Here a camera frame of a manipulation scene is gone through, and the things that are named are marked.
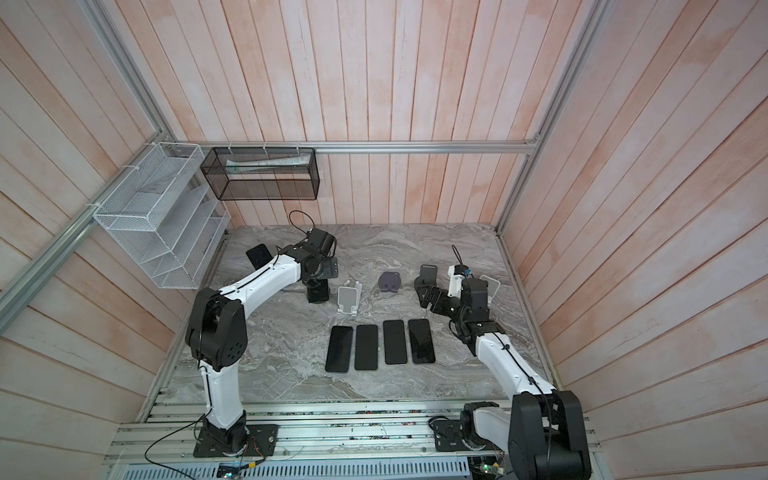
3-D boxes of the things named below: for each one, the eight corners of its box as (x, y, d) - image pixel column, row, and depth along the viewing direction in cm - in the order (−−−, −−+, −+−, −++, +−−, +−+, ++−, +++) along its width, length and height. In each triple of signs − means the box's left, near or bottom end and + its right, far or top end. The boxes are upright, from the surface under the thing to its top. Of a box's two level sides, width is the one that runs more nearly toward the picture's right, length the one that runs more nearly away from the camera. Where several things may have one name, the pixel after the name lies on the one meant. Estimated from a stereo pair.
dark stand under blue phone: (378, 292, 104) (378, 287, 102) (378, 276, 109) (378, 271, 106) (400, 292, 104) (401, 287, 102) (399, 276, 109) (400, 271, 106)
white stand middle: (335, 313, 99) (333, 304, 94) (344, 284, 106) (343, 274, 102) (356, 316, 98) (355, 307, 93) (364, 287, 105) (363, 277, 101)
